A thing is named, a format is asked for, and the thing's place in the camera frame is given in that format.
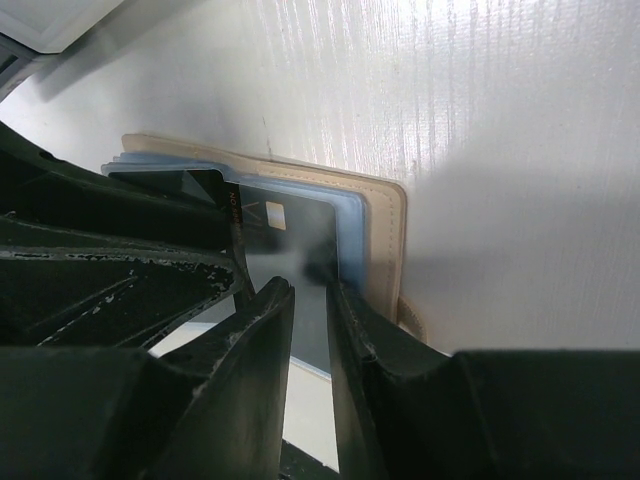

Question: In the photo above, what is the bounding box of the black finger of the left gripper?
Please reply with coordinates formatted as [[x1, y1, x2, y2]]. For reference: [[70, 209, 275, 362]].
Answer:
[[1, 127, 255, 348]]

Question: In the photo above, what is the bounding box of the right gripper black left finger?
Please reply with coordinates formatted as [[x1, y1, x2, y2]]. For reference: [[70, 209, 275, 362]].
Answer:
[[149, 277, 295, 479]]

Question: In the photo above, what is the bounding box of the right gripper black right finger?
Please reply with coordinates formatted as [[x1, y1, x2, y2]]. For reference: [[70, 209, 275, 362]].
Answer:
[[326, 282, 447, 479]]

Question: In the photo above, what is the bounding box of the black white card tray organizer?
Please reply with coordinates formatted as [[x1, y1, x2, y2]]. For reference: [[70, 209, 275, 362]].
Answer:
[[0, 0, 146, 101]]

